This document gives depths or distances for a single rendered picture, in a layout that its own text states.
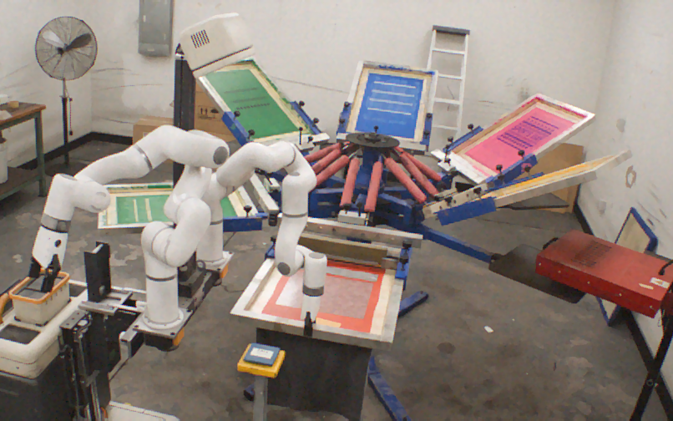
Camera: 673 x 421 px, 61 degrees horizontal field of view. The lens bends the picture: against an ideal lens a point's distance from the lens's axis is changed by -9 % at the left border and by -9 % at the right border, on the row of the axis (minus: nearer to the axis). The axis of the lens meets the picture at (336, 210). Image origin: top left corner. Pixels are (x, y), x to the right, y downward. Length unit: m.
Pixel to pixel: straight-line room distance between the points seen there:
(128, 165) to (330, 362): 1.12
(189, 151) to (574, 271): 1.73
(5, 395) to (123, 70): 5.63
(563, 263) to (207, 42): 1.75
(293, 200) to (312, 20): 4.84
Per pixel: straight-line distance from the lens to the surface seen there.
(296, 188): 1.98
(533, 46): 6.62
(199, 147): 1.66
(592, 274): 2.72
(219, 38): 1.72
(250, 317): 2.23
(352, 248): 2.68
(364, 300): 2.46
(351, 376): 2.39
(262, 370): 2.04
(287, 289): 2.49
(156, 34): 7.23
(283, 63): 6.84
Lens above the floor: 2.16
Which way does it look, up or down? 21 degrees down
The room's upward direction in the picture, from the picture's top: 6 degrees clockwise
